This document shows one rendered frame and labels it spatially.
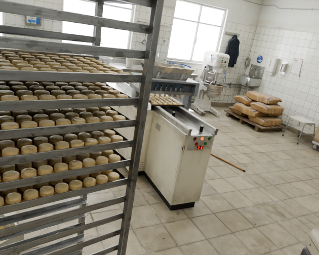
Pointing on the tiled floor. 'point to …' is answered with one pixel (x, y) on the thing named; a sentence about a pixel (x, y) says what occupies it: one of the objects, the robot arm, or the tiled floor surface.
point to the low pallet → (254, 123)
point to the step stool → (302, 127)
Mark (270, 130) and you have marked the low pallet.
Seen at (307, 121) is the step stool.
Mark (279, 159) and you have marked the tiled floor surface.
